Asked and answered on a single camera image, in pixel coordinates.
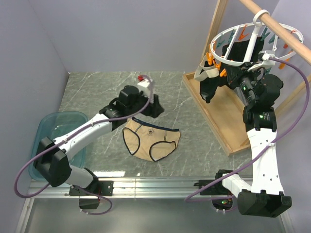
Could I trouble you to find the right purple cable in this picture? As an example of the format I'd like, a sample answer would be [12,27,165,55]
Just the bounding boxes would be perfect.
[184,57,311,210]

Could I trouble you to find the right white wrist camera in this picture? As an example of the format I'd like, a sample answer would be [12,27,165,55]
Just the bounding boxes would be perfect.
[247,50,276,71]

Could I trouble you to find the beige underwear navy trim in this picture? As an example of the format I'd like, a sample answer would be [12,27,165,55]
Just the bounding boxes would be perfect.
[122,117,181,162]

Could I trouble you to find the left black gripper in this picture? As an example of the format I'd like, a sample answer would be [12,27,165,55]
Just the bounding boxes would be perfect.
[127,89,164,118]

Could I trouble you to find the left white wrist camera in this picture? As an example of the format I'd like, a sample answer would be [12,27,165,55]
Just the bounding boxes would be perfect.
[137,75,153,97]

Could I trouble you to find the orange clothes peg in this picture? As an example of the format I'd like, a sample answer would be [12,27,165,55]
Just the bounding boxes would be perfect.
[219,68,227,77]
[206,52,215,66]

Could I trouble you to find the black underwear white waistband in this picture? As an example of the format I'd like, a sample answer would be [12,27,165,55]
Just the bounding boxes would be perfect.
[194,56,228,103]

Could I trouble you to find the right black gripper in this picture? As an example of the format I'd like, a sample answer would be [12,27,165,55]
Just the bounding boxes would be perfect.
[225,62,262,105]

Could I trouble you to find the wooden drying rack frame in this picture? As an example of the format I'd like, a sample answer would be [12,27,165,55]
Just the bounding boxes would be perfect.
[182,0,311,156]

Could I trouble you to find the teal plastic basin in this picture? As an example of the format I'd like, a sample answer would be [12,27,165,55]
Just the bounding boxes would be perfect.
[28,111,88,181]

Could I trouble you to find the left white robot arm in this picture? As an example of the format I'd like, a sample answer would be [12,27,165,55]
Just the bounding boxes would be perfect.
[34,85,164,195]

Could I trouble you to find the aluminium mounting rail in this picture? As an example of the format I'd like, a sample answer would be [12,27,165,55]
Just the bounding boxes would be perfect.
[16,177,294,233]

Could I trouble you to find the white round clip hanger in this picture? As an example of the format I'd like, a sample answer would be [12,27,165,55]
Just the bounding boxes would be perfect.
[208,10,297,67]

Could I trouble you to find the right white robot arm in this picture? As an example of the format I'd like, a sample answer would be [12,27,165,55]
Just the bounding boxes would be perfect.
[201,62,292,218]

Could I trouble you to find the black striped boxer shorts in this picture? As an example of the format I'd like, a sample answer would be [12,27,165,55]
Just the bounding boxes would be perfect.
[227,37,264,62]

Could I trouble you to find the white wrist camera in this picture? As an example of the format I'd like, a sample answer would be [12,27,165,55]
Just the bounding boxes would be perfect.
[247,50,276,71]
[137,75,153,97]

